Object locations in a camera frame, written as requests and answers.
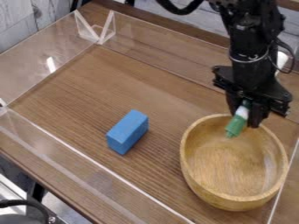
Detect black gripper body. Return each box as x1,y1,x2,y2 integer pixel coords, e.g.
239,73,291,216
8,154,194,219
212,59,292,116

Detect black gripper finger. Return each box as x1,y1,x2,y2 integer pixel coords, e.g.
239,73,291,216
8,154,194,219
247,101,270,128
226,92,243,115

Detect green and white marker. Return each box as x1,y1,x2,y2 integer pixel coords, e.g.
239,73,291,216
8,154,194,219
226,100,251,138

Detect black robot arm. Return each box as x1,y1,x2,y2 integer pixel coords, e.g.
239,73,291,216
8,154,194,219
156,0,294,128

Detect brown wooden bowl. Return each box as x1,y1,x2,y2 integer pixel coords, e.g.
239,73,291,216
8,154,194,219
180,114,288,212

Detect blue rectangular block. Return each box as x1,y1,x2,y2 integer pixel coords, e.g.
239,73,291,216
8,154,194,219
107,109,150,155

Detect black metal stand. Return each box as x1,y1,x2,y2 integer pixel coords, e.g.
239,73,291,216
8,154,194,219
0,179,59,224

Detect clear acrylic tray wall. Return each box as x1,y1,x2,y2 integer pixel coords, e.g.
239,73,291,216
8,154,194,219
0,9,299,224

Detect black cable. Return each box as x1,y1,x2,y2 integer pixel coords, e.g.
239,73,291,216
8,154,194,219
0,199,52,224

